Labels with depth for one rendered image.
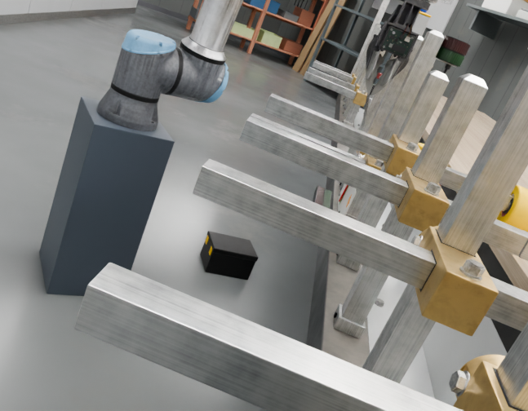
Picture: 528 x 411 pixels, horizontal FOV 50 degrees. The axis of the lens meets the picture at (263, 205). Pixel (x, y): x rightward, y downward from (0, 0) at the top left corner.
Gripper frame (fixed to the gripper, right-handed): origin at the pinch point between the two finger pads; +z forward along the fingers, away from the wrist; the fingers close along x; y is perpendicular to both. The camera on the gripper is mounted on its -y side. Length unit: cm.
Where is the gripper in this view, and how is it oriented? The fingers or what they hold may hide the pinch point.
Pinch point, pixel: (371, 89)
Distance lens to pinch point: 128.5
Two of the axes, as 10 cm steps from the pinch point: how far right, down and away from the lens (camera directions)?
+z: -3.6, 8.7, 3.3
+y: -1.4, 3.0, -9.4
